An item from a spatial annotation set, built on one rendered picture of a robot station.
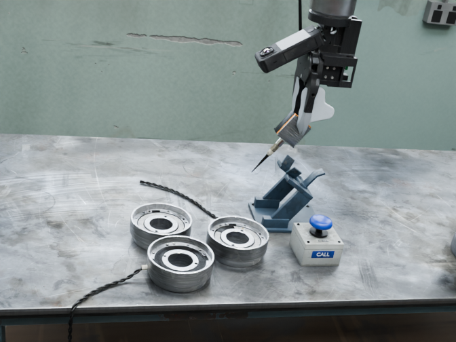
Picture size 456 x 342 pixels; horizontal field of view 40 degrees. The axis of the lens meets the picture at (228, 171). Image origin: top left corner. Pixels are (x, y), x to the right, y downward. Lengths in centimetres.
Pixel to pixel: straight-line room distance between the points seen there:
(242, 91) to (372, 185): 137
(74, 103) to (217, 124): 61
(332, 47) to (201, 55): 158
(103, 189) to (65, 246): 21
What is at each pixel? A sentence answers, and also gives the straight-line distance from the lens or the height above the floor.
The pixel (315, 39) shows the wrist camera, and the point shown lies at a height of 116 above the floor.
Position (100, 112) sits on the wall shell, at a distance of 267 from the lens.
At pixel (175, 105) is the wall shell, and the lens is 268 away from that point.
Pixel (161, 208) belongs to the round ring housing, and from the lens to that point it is 113.
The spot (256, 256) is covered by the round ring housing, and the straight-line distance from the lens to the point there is 105.
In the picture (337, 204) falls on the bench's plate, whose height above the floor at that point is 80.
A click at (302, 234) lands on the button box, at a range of 109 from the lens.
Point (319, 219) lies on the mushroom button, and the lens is 109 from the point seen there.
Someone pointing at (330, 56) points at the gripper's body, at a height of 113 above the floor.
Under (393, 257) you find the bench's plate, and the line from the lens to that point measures 119.
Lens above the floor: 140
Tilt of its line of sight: 26 degrees down
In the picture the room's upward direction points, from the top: 9 degrees clockwise
